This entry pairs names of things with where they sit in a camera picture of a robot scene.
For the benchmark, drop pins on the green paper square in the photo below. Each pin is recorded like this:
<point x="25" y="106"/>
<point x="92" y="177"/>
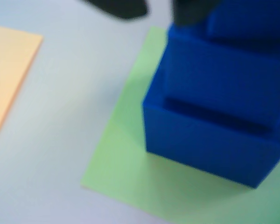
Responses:
<point x="121" y="163"/>

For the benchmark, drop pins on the tiny blue cube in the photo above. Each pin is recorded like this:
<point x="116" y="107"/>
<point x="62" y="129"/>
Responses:
<point x="247" y="23"/>

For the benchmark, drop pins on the orange paper square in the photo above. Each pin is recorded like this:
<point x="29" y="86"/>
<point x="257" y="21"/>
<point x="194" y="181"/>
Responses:
<point x="9" y="74"/>

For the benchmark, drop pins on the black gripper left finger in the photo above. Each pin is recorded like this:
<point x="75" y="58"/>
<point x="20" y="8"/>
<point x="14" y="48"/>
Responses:
<point x="123" y="7"/>

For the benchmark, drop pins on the small blue cube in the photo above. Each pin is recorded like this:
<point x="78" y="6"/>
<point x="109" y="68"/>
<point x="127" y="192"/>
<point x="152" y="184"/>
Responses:
<point x="224" y="77"/>

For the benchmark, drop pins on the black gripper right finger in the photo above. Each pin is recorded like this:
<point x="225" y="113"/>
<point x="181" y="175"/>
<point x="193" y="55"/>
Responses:
<point x="189" y="11"/>

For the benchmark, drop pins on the large blue cube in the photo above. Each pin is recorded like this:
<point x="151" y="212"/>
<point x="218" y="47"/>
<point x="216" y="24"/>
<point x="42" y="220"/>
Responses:
<point x="200" y="151"/>

